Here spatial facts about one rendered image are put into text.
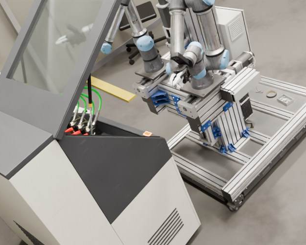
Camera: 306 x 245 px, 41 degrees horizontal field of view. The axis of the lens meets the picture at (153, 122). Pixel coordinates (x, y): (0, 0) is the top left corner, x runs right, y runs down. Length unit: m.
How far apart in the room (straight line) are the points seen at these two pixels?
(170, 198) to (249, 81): 0.91
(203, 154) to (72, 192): 1.52
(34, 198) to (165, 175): 0.92
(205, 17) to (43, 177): 1.21
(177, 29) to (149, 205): 1.07
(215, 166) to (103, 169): 1.28
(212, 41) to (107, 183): 1.00
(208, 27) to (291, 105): 1.48
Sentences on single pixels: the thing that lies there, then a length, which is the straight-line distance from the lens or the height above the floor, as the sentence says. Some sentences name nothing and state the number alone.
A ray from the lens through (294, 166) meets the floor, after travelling 3.41.
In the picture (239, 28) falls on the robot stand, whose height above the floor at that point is 1.13.
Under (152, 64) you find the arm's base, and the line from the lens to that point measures 2.94.
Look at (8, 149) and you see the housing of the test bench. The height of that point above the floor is 1.50.
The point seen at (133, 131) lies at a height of 0.95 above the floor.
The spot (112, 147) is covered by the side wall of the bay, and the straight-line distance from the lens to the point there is 2.20.
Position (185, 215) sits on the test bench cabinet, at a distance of 2.91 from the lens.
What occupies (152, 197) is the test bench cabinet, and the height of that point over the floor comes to 0.68.
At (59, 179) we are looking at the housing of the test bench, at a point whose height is 1.28.
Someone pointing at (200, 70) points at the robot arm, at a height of 1.33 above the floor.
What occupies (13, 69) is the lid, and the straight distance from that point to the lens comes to 2.50.
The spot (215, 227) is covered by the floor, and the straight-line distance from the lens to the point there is 3.15.
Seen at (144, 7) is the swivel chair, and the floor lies 0.55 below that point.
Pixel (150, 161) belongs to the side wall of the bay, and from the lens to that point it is 2.44.
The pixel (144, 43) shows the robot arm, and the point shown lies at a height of 1.26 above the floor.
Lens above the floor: 2.51
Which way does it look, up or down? 36 degrees down
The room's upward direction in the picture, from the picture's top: 23 degrees counter-clockwise
